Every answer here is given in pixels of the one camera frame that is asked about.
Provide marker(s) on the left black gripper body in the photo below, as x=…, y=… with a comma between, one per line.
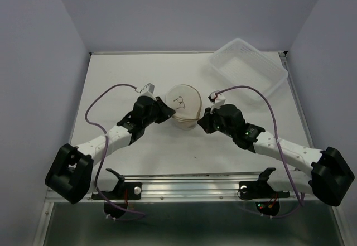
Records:
x=146, y=120

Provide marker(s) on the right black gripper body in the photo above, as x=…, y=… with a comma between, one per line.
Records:
x=227, y=130

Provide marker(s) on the round white mesh laundry bag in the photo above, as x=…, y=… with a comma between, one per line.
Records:
x=186, y=101

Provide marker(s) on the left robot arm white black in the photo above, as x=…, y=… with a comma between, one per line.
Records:
x=70, y=174

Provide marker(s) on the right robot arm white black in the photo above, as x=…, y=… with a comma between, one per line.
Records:
x=322, y=173

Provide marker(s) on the white plastic mesh basket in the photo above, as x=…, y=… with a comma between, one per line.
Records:
x=239, y=63

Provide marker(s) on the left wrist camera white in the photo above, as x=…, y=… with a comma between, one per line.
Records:
x=148, y=88

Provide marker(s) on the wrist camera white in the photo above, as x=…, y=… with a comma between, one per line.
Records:
x=148, y=88
x=217, y=100

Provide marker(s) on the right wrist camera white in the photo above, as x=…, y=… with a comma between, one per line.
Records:
x=217, y=100

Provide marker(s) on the aluminium mounting rail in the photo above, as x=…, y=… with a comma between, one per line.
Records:
x=181, y=188

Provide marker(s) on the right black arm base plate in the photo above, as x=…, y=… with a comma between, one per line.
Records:
x=249, y=190

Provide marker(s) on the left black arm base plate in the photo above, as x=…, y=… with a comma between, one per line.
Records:
x=125, y=191

